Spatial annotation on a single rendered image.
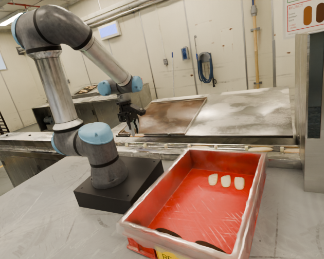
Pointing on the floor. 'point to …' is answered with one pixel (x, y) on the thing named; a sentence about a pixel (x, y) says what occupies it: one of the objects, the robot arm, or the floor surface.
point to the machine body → (25, 163)
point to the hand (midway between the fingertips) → (136, 133)
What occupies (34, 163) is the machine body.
